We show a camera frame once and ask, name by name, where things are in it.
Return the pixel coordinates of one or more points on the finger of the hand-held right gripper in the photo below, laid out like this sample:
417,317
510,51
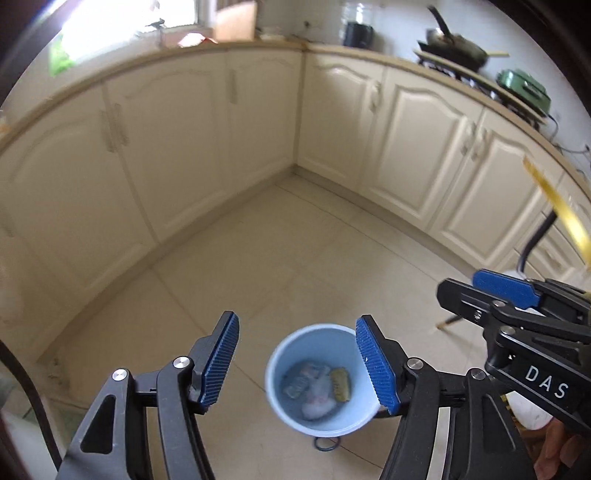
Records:
505,286
466,300

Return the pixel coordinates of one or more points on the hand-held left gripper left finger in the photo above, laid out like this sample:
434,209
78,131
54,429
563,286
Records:
221,360

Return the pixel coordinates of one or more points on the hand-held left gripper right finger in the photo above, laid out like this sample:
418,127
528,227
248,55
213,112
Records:
376,364

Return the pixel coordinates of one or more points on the blue plastic bucket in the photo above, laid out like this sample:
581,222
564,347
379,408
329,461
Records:
295,350

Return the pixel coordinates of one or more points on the person's right hand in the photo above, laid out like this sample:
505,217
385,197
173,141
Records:
561,454

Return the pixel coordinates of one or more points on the yellow snack wrapper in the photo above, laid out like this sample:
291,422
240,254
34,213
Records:
340,384

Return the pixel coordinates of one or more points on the crumpled white tissue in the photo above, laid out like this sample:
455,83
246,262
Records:
318,404

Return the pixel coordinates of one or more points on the silver snack wrapper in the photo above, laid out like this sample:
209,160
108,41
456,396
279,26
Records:
300,382

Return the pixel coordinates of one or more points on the round marble table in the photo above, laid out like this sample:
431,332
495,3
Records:
561,207

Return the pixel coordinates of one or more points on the green electric cooking pot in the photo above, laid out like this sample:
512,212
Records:
524,90

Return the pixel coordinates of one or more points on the cream lower kitchen cabinets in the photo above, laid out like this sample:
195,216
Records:
184,138

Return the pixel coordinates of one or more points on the black wok with lid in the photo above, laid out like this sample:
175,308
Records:
455,46

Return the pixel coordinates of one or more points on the black electric kettle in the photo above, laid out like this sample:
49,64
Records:
358,33

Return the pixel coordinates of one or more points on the wooden cutting board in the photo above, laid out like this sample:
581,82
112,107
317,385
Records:
235,21

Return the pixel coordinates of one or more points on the green dish soap bottle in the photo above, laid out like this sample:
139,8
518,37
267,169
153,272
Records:
57,57

